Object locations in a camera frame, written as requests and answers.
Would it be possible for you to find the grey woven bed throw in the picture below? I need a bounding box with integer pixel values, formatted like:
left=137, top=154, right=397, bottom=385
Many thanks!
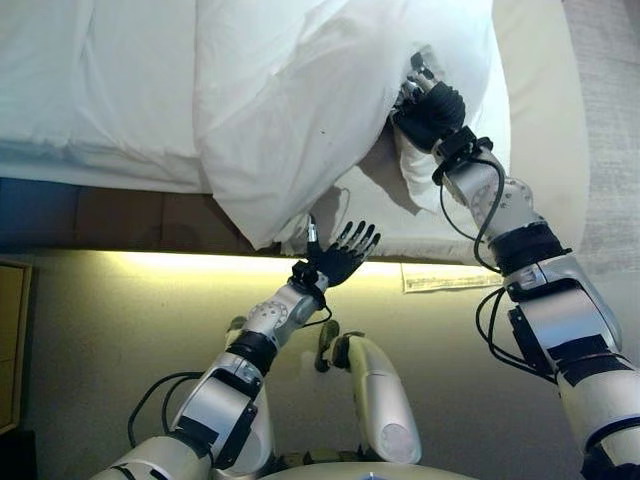
left=562, top=0, right=640, bottom=276

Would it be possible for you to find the wooden bed frame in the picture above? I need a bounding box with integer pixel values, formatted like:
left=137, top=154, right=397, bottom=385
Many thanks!
left=0, top=177, right=256, bottom=254

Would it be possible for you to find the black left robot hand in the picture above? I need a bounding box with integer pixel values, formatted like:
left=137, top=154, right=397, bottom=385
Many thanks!
left=304, top=214, right=383, bottom=290

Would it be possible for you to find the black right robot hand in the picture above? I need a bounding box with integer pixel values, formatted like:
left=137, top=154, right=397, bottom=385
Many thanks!
left=389, top=49, right=467, bottom=154

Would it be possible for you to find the white pillow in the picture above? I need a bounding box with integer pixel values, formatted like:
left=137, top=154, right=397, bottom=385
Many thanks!
left=192, top=0, right=512, bottom=252

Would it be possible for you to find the white mattress label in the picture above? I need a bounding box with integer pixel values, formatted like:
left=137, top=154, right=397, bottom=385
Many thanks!
left=399, top=262, right=504, bottom=295

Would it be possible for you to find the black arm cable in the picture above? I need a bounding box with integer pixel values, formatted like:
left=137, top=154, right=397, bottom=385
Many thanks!
left=438, top=149, right=559, bottom=386
left=127, top=294, right=335, bottom=451

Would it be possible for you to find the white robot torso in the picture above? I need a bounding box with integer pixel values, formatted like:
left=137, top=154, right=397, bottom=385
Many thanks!
left=214, top=447, right=486, bottom=480

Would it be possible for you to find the wooden nightstand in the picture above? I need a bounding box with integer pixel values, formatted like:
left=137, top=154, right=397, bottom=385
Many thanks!
left=0, top=257, right=34, bottom=436

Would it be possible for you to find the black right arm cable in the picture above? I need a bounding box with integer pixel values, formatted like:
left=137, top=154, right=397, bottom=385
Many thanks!
left=438, top=149, right=559, bottom=386

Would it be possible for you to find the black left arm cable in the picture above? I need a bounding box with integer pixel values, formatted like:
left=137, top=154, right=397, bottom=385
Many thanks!
left=127, top=294, right=335, bottom=451

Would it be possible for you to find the under-bed light strip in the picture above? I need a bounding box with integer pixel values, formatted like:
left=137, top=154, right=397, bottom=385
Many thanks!
left=89, top=248, right=504, bottom=279

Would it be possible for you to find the white sheeted mattress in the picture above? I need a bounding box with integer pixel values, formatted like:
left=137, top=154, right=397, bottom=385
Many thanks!
left=0, top=0, right=589, bottom=264

